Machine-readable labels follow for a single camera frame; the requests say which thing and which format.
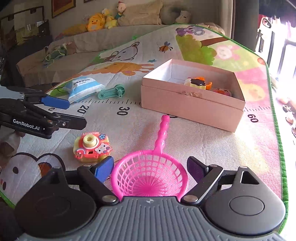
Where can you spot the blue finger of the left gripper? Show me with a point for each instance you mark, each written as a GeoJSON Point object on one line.
{"type": "Point", "coordinates": [55, 102]}

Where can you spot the orange long pillow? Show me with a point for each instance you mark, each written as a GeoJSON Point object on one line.
{"type": "Point", "coordinates": [75, 30]}

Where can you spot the doll with red hat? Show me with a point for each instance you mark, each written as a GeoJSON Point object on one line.
{"type": "Point", "coordinates": [120, 9]}

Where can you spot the beige pillow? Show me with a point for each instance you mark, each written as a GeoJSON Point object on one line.
{"type": "Point", "coordinates": [142, 14]}

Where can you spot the glass fish tank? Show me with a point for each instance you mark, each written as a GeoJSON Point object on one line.
{"type": "Point", "coordinates": [24, 26]}

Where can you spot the yellow duck plush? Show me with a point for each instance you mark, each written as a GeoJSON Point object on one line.
{"type": "Point", "coordinates": [96, 22]}

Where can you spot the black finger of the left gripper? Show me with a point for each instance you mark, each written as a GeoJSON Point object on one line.
{"type": "Point", "coordinates": [68, 121]}

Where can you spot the white bear plush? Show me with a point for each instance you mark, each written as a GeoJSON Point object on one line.
{"type": "Point", "coordinates": [183, 18]}

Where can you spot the green clothes pile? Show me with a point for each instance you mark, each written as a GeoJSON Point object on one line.
{"type": "Point", "coordinates": [54, 55]}

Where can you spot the framed picture on wall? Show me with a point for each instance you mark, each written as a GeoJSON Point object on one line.
{"type": "Point", "coordinates": [60, 6]}

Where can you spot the teal plastic crank toy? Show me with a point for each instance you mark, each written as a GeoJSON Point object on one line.
{"type": "Point", "coordinates": [117, 91]}

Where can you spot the pink cartoon toy camera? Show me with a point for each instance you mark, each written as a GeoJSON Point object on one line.
{"type": "Point", "coordinates": [92, 147]}

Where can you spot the small yellow plush toy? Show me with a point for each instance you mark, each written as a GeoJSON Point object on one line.
{"type": "Point", "coordinates": [110, 21]}

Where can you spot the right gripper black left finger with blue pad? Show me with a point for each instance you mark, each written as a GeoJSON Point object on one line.
{"type": "Point", "coordinates": [92, 178]}

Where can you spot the beige covered sofa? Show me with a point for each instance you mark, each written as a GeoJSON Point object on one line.
{"type": "Point", "coordinates": [88, 45]}

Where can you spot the yellow pudding toy brown lid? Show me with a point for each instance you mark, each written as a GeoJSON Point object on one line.
{"type": "Point", "coordinates": [198, 82]}

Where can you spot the pink plastic toy strainer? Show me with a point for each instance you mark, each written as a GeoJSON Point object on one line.
{"type": "Point", "coordinates": [147, 173]}

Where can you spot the blue white tissue pack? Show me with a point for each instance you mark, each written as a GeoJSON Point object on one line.
{"type": "Point", "coordinates": [81, 88]}

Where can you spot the orange plastic fish toy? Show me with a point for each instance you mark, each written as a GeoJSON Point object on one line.
{"type": "Point", "coordinates": [209, 86]}

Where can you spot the grey neck pillow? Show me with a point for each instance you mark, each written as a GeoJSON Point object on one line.
{"type": "Point", "coordinates": [169, 13]}

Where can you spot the pink cardboard box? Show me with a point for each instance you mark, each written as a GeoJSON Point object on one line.
{"type": "Point", "coordinates": [164, 90]}

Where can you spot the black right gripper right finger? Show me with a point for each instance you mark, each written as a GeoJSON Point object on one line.
{"type": "Point", "coordinates": [206, 177]}

